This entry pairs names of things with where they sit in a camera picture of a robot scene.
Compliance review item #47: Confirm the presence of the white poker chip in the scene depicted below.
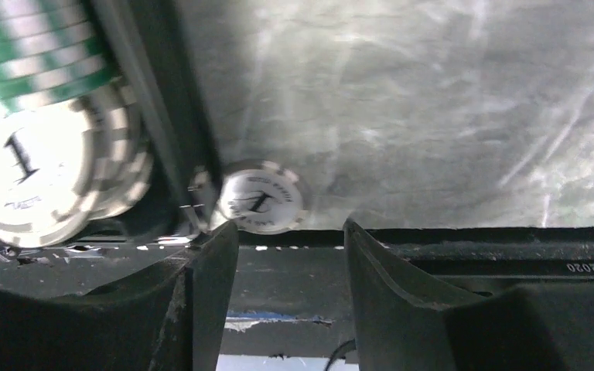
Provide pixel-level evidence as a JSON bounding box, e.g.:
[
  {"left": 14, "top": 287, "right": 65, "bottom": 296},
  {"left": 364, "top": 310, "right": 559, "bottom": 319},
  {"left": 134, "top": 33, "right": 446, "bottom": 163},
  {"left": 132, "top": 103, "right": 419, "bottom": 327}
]
[
  {"left": 218, "top": 159, "right": 312, "bottom": 235},
  {"left": 0, "top": 98, "right": 121, "bottom": 248}
]

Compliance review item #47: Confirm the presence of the pink green chip column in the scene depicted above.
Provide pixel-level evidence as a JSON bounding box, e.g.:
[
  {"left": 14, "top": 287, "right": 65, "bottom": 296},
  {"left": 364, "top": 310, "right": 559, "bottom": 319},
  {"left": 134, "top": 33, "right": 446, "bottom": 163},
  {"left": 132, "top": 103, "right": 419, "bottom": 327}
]
[{"left": 0, "top": 1, "right": 118, "bottom": 117}]

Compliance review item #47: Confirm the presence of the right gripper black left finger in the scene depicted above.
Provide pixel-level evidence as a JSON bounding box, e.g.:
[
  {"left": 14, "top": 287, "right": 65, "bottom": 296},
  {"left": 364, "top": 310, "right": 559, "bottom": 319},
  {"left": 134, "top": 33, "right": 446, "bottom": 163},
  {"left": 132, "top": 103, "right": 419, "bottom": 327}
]
[{"left": 0, "top": 222, "right": 239, "bottom": 370}]

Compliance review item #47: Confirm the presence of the black poker chip case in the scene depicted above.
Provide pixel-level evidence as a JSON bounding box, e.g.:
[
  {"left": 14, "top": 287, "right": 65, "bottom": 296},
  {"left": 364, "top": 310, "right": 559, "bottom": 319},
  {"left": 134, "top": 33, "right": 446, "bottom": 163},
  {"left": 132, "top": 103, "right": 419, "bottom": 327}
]
[{"left": 90, "top": 1, "right": 223, "bottom": 238}]

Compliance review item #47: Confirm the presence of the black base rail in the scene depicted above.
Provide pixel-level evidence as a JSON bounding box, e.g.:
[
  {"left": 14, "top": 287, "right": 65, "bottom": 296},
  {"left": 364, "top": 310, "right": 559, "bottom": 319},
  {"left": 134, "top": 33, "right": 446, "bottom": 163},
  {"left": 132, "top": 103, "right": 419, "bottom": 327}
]
[{"left": 0, "top": 227, "right": 594, "bottom": 359}]

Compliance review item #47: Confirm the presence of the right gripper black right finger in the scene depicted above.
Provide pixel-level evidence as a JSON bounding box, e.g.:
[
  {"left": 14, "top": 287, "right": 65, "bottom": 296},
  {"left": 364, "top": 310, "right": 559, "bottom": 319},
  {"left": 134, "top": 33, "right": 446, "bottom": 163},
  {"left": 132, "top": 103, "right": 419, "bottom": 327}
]
[{"left": 343, "top": 220, "right": 594, "bottom": 370}]

